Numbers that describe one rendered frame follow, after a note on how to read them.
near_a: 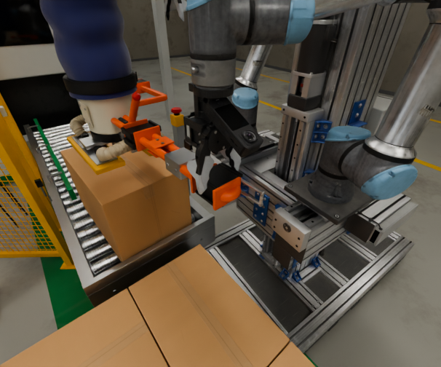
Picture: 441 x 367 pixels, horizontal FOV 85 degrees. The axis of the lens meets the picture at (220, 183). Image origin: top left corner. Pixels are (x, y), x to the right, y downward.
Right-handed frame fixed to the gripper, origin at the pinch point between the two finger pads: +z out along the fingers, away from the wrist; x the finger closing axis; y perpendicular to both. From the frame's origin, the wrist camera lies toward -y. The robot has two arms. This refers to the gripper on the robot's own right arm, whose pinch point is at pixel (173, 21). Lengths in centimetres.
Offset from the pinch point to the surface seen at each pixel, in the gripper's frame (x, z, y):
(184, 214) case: -22, 84, -14
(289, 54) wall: 466, 104, 584
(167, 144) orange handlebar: -53, 26, -29
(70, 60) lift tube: -21.9, 8.2, -43.0
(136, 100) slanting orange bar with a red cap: -41, 17, -32
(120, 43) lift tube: -21.5, 4.7, -28.1
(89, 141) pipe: -17, 35, -45
